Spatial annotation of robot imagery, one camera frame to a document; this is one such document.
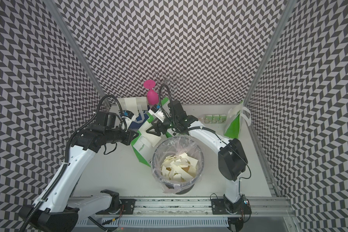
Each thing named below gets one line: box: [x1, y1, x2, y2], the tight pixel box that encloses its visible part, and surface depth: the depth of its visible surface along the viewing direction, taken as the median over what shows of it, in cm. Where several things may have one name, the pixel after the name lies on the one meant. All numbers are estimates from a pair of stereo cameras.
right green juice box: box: [218, 114, 227, 124], surface depth 104 cm
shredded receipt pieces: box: [160, 152, 199, 183], surface depth 74 cm
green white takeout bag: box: [130, 98, 174, 168], surface depth 75 cm
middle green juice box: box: [211, 114, 221, 124], surface depth 104 cm
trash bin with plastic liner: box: [151, 135, 205, 195], surface depth 71 cm
